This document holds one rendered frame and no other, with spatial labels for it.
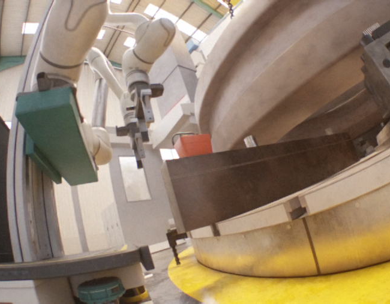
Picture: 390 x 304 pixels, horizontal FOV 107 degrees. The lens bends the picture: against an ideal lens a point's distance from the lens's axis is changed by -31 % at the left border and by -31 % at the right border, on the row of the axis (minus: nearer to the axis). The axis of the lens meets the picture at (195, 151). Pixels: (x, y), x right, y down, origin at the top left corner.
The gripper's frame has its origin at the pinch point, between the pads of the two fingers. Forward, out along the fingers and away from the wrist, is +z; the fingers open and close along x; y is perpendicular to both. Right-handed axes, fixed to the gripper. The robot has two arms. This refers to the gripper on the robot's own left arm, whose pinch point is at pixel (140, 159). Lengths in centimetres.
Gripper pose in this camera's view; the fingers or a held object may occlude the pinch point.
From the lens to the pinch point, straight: 95.1
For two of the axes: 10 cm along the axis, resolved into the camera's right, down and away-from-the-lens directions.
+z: 2.9, 9.0, -3.3
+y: 9.1, -1.5, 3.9
